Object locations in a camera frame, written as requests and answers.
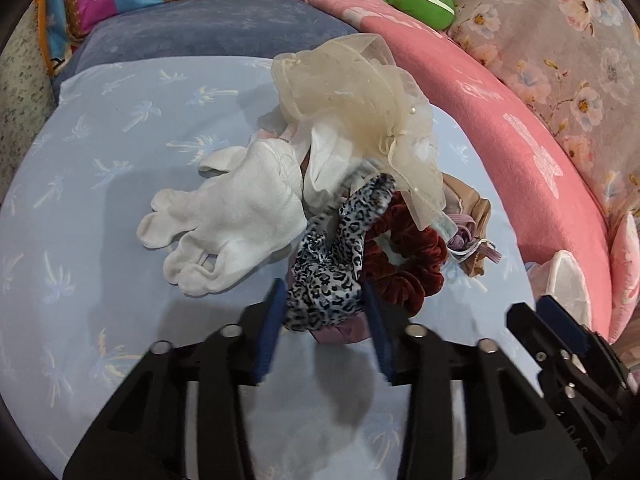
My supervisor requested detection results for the dark red velvet scrunchie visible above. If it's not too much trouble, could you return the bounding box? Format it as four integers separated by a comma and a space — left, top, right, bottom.
362, 192, 447, 318

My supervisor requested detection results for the pink cloth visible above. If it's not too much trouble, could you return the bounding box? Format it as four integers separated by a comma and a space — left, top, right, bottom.
310, 321, 373, 346

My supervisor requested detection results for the smooth white sock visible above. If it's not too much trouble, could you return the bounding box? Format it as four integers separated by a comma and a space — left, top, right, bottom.
257, 110, 362, 216

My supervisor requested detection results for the tan stocking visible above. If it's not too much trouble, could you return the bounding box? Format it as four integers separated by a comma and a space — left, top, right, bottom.
442, 172, 493, 278

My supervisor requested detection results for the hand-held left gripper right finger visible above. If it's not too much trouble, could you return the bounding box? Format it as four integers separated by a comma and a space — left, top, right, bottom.
360, 280, 592, 480

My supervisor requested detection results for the beige floral bedspread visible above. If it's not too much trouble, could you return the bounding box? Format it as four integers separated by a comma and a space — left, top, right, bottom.
415, 0, 640, 241

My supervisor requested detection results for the light blue palm-print sheet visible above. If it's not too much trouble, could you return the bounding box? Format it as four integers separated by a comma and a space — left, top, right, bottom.
0, 55, 541, 480

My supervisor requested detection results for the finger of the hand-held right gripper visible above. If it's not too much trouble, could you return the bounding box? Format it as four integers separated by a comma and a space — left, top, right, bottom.
506, 302, 582, 377
536, 295, 629, 387

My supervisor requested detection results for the blue-grey velvet pillow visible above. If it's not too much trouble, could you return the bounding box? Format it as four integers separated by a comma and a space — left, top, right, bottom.
50, 0, 361, 93

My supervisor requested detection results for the leopard print scrunchie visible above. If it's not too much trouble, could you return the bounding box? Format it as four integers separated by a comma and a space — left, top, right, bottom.
284, 172, 397, 333

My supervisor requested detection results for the pink blanket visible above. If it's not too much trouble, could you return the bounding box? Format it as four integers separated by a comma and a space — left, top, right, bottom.
290, 0, 614, 341

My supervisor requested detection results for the pink elastic hair band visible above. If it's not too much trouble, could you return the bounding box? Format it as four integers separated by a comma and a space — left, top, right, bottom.
445, 214, 503, 266

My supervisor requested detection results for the cream organza scrunchie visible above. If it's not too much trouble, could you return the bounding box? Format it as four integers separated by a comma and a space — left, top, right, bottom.
271, 33, 447, 231

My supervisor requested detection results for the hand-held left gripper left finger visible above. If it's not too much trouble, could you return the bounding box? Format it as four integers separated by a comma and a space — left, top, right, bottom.
62, 280, 289, 480

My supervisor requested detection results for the white terry sock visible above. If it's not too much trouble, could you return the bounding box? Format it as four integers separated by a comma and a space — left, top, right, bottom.
136, 139, 308, 297

